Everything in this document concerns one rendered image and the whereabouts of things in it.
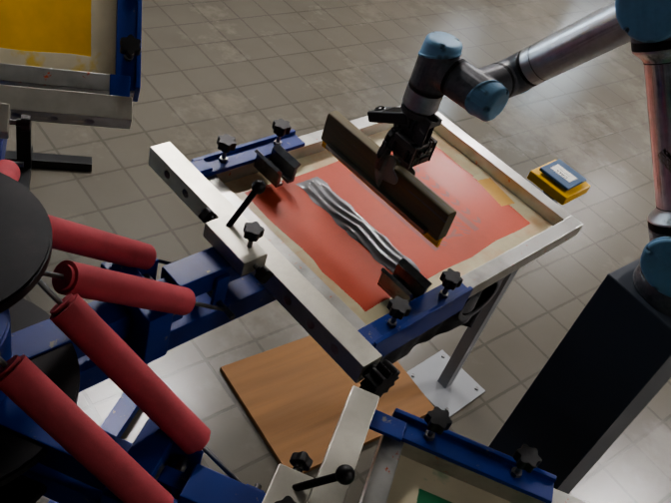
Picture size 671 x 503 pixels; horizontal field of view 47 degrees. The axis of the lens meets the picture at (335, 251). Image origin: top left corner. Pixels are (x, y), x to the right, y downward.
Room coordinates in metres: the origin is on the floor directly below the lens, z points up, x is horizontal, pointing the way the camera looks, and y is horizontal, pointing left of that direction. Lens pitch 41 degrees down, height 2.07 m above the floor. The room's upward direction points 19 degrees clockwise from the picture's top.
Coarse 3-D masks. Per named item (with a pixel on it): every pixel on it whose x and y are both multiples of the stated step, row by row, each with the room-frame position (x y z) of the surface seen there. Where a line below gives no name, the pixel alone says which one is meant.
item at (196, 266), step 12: (204, 252) 1.06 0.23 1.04; (216, 252) 1.07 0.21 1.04; (168, 264) 1.00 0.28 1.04; (180, 264) 1.01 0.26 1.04; (192, 264) 1.02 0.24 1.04; (204, 264) 1.03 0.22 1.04; (216, 264) 1.04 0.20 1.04; (228, 264) 1.05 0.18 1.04; (168, 276) 0.98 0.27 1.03; (180, 276) 0.98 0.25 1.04; (192, 276) 0.99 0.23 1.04; (204, 276) 1.00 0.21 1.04; (216, 276) 1.02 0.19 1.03; (240, 276) 1.07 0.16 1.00; (192, 288) 0.98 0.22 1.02; (204, 288) 1.00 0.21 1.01
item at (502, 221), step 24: (456, 192) 1.66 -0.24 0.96; (480, 192) 1.70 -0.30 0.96; (384, 216) 1.47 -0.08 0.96; (480, 216) 1.60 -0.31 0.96; (504, 216) 1.63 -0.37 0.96; (336, 240) 1.33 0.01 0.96; (408, 240) 1.41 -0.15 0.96; (480, 240) 1.50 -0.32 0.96; (336, 264) 1.25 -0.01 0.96; (360, 264) 1.27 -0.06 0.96; (432, 264) 1.35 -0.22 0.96; (360, 288) 1.20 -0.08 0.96
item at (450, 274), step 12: (276, 120) 1.54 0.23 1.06; (276, 132) 1.51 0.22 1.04; (288, 132) 1.53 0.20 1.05; (228, 144) 1.39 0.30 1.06; (444, 276) 1.21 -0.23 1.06; (456, 276) 1.22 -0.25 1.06; (444, 288) 1.21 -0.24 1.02; (396, 300) 1.09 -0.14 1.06; (396, 312) 1.07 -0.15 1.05; (408, 312) 1.08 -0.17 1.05
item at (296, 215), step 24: (336, 168) 1.59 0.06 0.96; (432, 168) 1.73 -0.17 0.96; (456, 168) 1.77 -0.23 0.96; (264, 192) 1.40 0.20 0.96; (288, 192) 1.43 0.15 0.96; (336, 192) 1.49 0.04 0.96; (360, 192) 1.52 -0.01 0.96; (288, 216) 1.35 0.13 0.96; (312, 216) 1.38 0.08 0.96; (360, 216) 1.44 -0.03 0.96; (312, 240) 1.30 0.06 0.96
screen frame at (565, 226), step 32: (384, 128) 1.82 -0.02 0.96; (448, 128) 1.89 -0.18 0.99; (480, 160) 1.81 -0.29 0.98; (224, 192) 1.31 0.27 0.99; (512, 192) 1.74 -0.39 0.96; (576, 224) 1.65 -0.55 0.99; (288, 256) 1.18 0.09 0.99; (512, 256) 1.44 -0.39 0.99; (320, 288) 1.12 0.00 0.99; (480, 288) 1.32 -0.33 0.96; (352, 320) 1.07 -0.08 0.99
